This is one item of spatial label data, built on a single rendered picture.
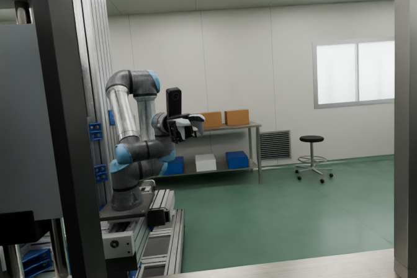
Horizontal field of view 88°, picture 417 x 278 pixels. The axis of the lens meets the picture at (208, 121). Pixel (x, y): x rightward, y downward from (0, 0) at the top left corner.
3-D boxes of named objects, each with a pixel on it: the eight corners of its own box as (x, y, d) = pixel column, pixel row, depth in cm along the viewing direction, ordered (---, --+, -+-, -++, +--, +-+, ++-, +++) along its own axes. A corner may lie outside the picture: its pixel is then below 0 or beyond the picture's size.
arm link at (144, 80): (135, 177, 112) (123, 71, 107) (163, 170, 119) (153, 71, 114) (140, 183, 102) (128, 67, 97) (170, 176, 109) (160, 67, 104)
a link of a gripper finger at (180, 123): (195, 141, 57) (186, 136, 66) (190, 119, 56) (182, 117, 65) (183, 144, 56) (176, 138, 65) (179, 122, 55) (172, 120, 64)
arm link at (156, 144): (146, 162, 86) (143, 135, 85) (172, 157, 91) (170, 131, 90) (151, 166, 79) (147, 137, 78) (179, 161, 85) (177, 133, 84)
